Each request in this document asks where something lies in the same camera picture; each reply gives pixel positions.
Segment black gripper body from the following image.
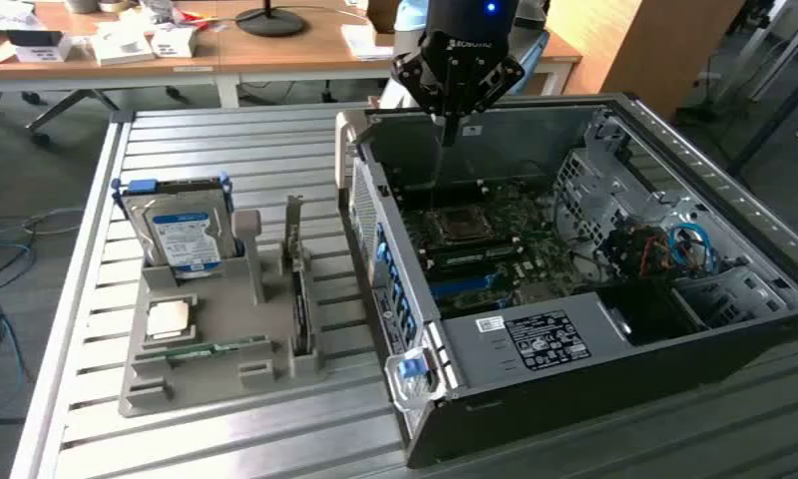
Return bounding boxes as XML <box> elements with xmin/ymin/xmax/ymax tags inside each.
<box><xmin>390</xmin><ymin>0</ymin><xmax>525</xmax><ymax>147</ymax></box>

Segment green GPU with black fan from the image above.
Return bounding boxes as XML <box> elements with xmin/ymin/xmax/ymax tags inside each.
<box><xmin>284</xmin><ymin>194</ymin><xmax>316</xmax><ymax>358</ymax></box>

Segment white paper sheets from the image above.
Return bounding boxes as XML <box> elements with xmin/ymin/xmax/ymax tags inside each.
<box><xmin>341</xmin><ymin>24</ymin><xmax>397</xmax><ymax>62</ymax></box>

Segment wooden desk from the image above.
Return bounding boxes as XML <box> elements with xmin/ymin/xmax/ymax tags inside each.
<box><xmin>0</xmin><ymin>0</ymin><xmax>584</xmax><ymax>109</ymax></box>

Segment black round monitor stand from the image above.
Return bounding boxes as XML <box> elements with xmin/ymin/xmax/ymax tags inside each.
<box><xmin>234</xmin><ymin>0</ymin><xmax>308</xmax><ymax>38</ymax></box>

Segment wooden cabinet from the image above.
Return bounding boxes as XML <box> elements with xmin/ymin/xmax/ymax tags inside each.
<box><xmin>544</xmin><ymin>0</ymin><xmax>750</xmax><ymax>121</ymax></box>

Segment metal CPU socket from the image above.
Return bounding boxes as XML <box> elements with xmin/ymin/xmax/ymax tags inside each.
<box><xmin>430</xmin><ymin>205</ymin><xmax>497</xmax><ymax>245</ymax></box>

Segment small white labelled box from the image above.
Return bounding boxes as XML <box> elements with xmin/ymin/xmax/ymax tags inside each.
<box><xmin>150</xmin><ymin>27</ymin><xmax>200</xmax><ymax>59</ymax></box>

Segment green motherboard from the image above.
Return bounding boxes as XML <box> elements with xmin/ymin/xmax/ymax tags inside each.
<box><xmin>398</xmin><ymin>184</ymin><xmax>613</xmax><ymax>318</ymax></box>

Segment blue expansion slot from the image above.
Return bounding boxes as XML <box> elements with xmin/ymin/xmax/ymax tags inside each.
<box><xmin>430</xmin><ymin>276</ymin><xmax>500</xmax><ymax>296</ymax></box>

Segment flat white box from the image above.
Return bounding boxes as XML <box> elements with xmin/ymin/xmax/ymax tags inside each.
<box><xmin>90</xmin><ymin>28</ymin><xmax>157</xmax><ymax>67</ymax></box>

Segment hard disk in blue carrier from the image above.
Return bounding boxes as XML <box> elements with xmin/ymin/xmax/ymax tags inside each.
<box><xmin>110</xmin><ymin>171</ymin><xmax>242</xmax><ymax>280</ymax></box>

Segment grey power supply unit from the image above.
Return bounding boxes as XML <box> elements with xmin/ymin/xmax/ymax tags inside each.
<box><xmin>441</xmin><ymin>291</ymin><xmax>633</xmax><ymax>388</ymax></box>

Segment black plastic shroud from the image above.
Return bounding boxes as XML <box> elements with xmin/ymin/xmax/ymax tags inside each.
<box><xmin>597</xmin><ymin>281</ymin><xmax>710</xmax><ymax>348</ymax></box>

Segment grey plastic parts rack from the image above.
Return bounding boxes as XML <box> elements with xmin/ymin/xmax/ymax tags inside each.
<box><xmin>117</xmin><ymin>208</ymin><xmax>333</xmax><ymax>418</ymax></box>

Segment grey metal disk bay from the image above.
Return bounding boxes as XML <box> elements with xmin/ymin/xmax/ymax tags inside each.
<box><xmin>670</xmin><ymin>266</ymin><xmax>794</xmax><ymax>330</ymax></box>

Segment open white box black inside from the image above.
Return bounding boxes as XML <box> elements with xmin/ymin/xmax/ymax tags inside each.
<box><xmin>0</xmin><ymin>29</ymin><xmax>74</xmax><ymax>64</ymax></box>

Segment silver CPU chip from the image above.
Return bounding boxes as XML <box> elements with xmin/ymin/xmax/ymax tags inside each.
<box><xmin>145</xmin><ymin>300</ymin><xmax>192</xmax><ymax>341</ymax></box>

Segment black open PC case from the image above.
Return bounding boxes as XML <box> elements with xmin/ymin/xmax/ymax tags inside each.
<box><xmin>334</xmin><ymin>92</ymin><xmax>798</xmax><ymax>470</ymax></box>

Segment black and orange wire bundle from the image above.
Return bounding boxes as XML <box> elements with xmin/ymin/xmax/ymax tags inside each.
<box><xmin>604</xmin><ymin>224</ymin><xmax>673</xmax><ymax>278</ymax></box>

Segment blue SATA wire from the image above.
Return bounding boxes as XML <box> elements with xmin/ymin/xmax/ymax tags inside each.
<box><xmin>668</xmin><ymin>224</ymin><xmax>720</xmax><ymax>275</ymax></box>

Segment blue floor cables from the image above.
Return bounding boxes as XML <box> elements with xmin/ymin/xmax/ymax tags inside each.
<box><xmin>0</xmin><ymin>207</ymin><xmax>85</xmax><ymax>426</ymax></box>

